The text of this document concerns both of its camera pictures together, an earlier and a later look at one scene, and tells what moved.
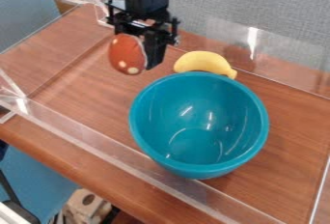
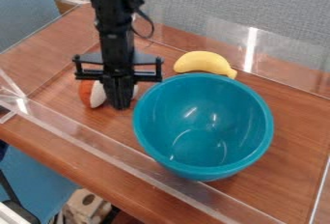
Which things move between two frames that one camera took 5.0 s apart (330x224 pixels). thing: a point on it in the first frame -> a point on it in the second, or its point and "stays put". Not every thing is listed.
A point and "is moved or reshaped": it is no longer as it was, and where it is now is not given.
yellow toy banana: [202, 60] stays put
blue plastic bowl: [201, 122] stays put
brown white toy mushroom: [127, 54] is moved or reshaped
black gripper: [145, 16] -> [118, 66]
